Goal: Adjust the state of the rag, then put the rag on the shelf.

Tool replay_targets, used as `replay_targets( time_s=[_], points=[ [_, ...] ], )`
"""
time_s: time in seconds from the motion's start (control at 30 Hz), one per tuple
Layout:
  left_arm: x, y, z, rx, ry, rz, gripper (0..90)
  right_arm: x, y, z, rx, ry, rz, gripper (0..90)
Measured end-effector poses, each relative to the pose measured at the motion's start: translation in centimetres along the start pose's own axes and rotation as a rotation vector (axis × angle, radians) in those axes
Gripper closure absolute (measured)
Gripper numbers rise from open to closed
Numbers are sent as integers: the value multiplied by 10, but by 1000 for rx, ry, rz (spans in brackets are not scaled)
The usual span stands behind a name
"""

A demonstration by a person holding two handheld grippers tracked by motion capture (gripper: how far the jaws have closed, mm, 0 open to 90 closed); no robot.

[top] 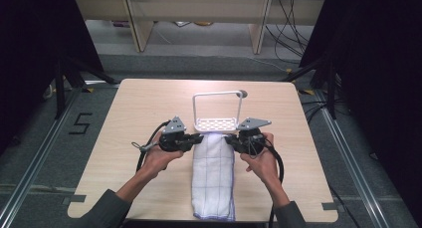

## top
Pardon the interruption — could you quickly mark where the white floor cable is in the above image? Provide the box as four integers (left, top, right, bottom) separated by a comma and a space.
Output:
244, 55, 289, 74

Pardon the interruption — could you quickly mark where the person's left hand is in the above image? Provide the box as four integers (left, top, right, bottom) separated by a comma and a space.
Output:
140, 131, 184, 182

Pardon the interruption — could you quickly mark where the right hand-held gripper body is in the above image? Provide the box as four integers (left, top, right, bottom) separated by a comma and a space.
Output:
236, 117, 273, 156

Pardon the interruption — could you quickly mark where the white towel with purple trim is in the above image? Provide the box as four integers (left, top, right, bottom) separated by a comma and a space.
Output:
191, 131, 237, 222

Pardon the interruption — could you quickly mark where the bundle of black cables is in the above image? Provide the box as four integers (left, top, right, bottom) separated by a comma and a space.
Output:
264, 0, 316, 63

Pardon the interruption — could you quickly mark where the black curtain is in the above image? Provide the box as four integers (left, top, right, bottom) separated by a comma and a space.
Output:
0, 0, 105, 156
298, 0, 422, 219

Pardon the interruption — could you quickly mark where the metal floor rail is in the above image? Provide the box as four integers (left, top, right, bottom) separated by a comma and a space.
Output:
0, 87, 85, 228
313, 88, 390, 228

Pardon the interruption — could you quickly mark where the grey cable connector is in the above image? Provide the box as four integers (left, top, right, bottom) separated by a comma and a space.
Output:
130, 140, 160, 153

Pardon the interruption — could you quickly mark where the black tripod stand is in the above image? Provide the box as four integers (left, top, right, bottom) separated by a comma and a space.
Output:
54, 53, 121, 120
281, 53, 341, 120

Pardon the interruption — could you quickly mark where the light wooden desk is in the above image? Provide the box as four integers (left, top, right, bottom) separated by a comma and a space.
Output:
73, 0, 326, 55

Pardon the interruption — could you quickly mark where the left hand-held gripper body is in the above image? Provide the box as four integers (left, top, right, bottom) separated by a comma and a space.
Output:
158, 115, 195, 153

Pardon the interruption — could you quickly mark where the person's right hand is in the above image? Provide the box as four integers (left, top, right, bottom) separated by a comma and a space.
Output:
239, 131, 284, 186

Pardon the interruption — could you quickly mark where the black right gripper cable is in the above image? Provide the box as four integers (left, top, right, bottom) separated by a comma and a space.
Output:
263, 141, 286, 228

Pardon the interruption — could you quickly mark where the white towel rack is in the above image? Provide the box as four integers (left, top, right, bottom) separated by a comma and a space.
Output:
192, 90, 248, 134

